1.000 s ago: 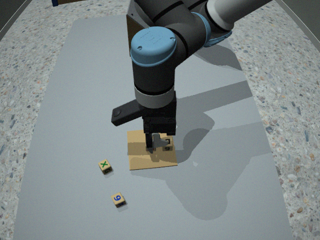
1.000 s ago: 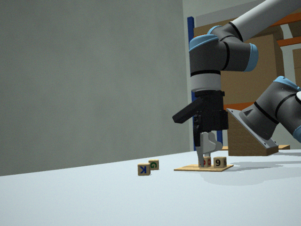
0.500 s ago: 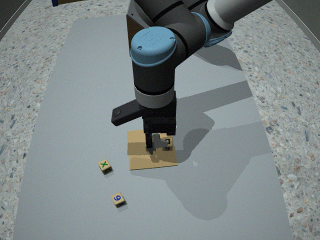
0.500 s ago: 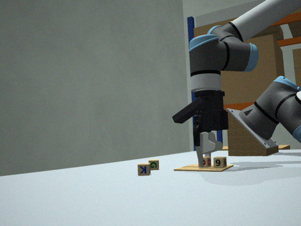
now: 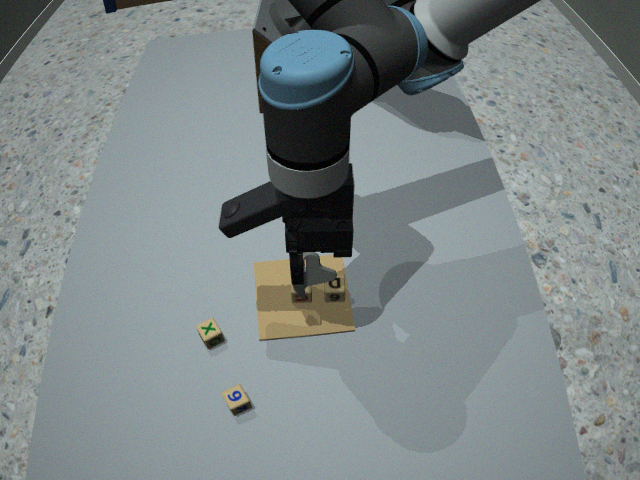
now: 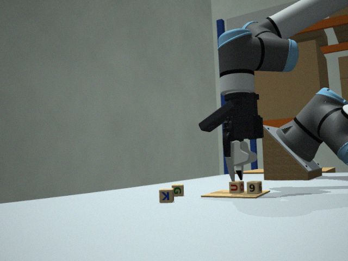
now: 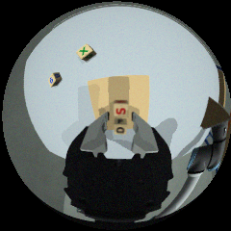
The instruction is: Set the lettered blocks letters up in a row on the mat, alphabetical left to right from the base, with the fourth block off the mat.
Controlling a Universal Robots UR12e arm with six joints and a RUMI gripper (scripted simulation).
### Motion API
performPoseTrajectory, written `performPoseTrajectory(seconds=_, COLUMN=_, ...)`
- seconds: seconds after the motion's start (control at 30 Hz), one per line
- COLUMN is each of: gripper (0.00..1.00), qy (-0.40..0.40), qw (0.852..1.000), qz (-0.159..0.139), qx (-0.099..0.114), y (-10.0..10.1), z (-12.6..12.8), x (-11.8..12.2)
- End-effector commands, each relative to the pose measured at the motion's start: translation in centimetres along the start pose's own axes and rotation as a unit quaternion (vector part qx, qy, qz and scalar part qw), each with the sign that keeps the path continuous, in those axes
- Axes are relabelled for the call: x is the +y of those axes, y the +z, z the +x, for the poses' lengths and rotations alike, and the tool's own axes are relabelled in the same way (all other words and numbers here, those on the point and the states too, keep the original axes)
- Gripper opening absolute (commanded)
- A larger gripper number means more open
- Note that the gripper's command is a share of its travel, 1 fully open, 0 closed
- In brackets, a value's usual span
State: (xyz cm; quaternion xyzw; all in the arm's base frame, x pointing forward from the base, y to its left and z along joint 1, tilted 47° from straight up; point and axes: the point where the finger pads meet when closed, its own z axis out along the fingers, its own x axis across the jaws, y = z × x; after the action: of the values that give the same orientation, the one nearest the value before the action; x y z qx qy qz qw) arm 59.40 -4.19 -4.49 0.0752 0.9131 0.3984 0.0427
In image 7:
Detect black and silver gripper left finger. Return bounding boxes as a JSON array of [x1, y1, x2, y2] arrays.
[[63, 112, 109, 177]]

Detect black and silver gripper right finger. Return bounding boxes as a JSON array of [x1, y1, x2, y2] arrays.
[[132, 112, 173, 180]]

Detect tan square mat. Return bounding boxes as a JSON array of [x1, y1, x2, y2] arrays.
[[88, 75, 149, 130]]

